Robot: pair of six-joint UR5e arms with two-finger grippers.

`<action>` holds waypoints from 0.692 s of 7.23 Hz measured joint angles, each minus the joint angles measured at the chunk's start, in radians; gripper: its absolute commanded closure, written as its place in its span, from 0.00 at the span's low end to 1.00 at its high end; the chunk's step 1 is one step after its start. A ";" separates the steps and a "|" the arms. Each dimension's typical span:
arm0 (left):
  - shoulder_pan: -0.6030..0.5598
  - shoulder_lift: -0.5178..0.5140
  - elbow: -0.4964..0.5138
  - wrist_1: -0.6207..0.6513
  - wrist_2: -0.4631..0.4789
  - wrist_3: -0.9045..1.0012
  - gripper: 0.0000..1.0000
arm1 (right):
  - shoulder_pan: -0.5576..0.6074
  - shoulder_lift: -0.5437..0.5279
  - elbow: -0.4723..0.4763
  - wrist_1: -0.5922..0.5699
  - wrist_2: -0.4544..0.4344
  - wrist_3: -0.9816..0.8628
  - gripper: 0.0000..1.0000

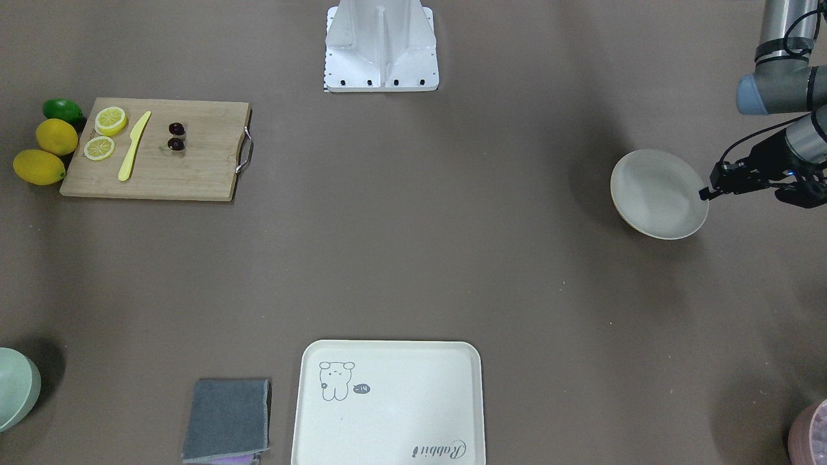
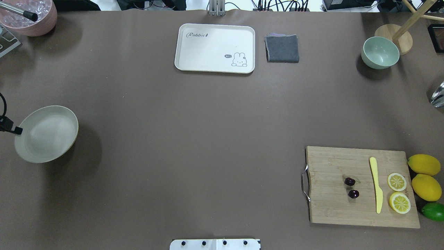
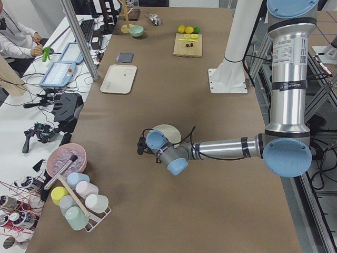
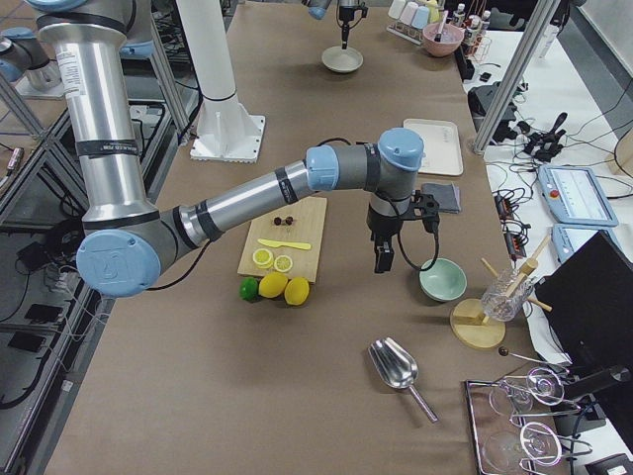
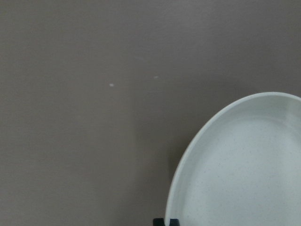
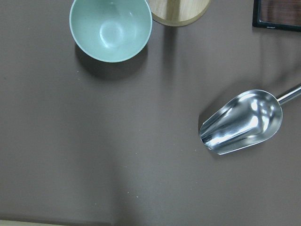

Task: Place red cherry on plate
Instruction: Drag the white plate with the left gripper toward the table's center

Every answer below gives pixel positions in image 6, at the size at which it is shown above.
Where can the dark wooden tray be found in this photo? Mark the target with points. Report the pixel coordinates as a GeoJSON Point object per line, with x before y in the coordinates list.
{"type": "Point", "coordinates": [277, 14]}

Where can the mint green bowl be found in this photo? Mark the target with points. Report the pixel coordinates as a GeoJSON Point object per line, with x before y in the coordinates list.
{"type": "Point", "coordinates": [110, 31]}

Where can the metal scoop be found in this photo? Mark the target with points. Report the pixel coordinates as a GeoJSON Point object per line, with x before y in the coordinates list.
{"type": "Point", "coordinates": [250, 118]}

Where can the wooden mug tree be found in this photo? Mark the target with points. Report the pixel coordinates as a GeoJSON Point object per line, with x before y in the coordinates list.
{"type": "Point", "coordinates": [178, 12]}

